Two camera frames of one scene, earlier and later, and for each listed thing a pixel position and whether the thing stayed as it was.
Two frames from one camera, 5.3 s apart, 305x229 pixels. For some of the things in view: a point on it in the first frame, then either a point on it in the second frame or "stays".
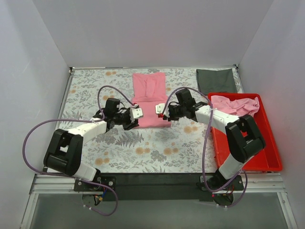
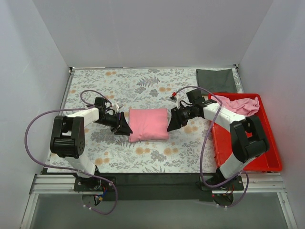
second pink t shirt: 242,106 stays
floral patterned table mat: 188,146 stays
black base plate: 147,186 stays
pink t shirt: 149,88 to 148,124
